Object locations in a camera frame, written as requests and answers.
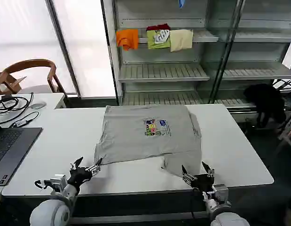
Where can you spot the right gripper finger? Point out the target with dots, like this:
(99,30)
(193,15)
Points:
(209,172)
(188,179)

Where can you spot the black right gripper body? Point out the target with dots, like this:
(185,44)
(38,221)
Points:
(203,182)

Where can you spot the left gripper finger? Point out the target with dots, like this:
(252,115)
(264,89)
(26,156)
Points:
(96,168)
(77,163)

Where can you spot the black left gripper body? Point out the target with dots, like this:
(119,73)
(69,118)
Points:
(78,176)

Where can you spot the grey printed t-shirt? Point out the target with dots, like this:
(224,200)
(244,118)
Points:
(136,141)

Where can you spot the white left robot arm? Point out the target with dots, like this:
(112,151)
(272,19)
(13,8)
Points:
(52,210)

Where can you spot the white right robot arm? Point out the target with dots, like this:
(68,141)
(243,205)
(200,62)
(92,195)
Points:
(220,204)

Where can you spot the dark grey laptop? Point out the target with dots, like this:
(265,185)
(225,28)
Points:
(11,150)

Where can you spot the round grey mouse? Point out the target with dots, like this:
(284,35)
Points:
(38,105)

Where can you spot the black garment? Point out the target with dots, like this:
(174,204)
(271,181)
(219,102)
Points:
(265,101)

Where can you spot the brown wooden chair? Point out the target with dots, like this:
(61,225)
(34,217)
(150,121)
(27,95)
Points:
(27,64)

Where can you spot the empty grey shelf rack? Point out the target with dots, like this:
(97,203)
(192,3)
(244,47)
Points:
(253,70)

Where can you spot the grey shelf rack with clothes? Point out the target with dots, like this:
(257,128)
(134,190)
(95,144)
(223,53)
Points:
(164,70)

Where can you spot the white metal cart frame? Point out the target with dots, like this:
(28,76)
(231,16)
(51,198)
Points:
(288,131)

